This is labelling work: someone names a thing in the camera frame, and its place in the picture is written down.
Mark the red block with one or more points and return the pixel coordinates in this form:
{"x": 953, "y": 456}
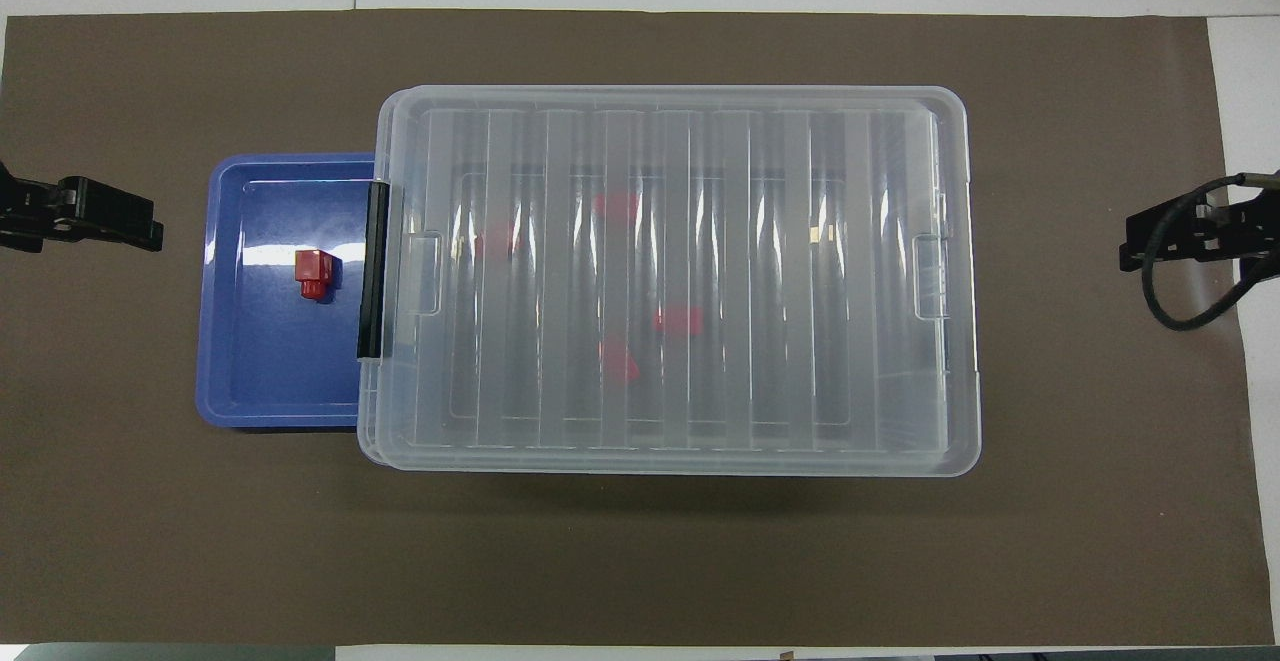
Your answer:
{"x": 618, "y": 361}
{"x": 313, "y": 271}
{"x": 615, "y": 203}
{"x": 680, "y": 320}
{"x": 495, "y": 241}

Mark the blue plastic tray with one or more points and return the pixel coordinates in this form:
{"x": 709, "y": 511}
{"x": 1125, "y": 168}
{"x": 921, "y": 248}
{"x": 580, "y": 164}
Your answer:
{"x": 270, "y": 361}

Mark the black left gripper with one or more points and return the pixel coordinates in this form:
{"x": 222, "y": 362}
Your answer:
{"x": 30, "y": 206}

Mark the clear ribbed plastic lid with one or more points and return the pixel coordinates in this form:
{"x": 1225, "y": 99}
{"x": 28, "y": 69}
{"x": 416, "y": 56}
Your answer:
{"x": 780, "y": 291}

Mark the clear plastic storage box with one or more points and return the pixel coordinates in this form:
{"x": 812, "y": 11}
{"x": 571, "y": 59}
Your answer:
{"x": 367, "y": 411}

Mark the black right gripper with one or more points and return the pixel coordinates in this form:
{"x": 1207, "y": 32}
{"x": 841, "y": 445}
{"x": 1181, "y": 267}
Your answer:
{"x": 1245, "y": 226}

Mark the brown table mat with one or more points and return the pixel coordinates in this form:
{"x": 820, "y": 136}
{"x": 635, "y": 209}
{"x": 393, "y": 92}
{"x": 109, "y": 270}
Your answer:
{"x": 600, "y": 561}

